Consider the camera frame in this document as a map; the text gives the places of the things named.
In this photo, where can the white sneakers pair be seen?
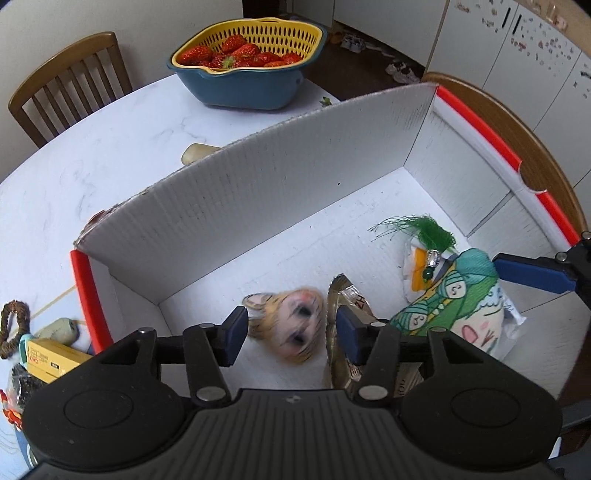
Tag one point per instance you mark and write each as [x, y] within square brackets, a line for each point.
[353, 43]

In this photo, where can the brown scrunchie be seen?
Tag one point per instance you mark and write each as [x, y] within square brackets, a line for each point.
[4, 344]

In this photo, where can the white placemat gold line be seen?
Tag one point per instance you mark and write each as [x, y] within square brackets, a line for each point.
[46, 304]

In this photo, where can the dark and white shoes pair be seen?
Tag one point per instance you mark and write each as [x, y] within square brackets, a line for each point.
[402, 71]

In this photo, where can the strawberry leaf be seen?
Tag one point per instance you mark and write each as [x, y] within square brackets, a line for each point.
[326, 101]

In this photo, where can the white cabinet with stickers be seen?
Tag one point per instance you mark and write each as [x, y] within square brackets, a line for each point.
[521, 60]

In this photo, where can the beige cylindrical object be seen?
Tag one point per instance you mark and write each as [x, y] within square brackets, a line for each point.
[198, 153]

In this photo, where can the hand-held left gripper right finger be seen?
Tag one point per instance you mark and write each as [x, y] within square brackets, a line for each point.
[348, 337]

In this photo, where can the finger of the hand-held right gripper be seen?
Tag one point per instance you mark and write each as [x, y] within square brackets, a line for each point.
[531, 272]

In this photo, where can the yellow plastic colander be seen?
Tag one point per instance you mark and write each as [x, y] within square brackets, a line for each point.
[286, 39]

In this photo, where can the pile of strawberries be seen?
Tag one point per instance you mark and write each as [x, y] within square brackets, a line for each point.
[240, 53]

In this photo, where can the pale green small case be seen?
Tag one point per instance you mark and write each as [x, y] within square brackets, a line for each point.
[57, 330]

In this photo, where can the cartoon face plush charm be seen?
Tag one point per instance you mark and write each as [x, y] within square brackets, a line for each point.
[291, 323]

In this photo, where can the green printed pouch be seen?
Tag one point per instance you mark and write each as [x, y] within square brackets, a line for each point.
[443, 300]

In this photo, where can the wooden chair curved back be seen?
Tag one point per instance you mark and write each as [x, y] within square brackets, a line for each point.
[531, 157]

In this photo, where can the red small toy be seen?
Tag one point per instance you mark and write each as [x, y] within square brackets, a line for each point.
[11, 415]

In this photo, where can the teal small clip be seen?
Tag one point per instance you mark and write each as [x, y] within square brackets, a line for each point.
[23, 346]

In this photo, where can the green tassel charm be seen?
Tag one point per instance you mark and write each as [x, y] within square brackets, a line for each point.
[431, 230]

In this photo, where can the blue plastic bowl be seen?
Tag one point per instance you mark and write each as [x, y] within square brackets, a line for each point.
[249, 87]

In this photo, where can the gold foil packet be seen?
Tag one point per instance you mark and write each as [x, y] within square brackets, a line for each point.
[337, 295]

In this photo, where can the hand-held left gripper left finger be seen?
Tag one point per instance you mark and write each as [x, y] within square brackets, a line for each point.
[238, 333]

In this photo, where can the yellow carton box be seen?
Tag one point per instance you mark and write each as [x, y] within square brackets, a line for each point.
[51, 360]

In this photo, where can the wooden slatted chair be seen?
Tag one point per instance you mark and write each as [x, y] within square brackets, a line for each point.
[69, 74]

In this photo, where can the white low cabinet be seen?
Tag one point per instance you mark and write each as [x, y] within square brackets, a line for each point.
[388, 21]

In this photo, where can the bag of black beads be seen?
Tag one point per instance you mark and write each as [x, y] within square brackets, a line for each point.
[23, 385]

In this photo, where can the white cardboard box red edge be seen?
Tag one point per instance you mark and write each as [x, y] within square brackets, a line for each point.
[231, 207]

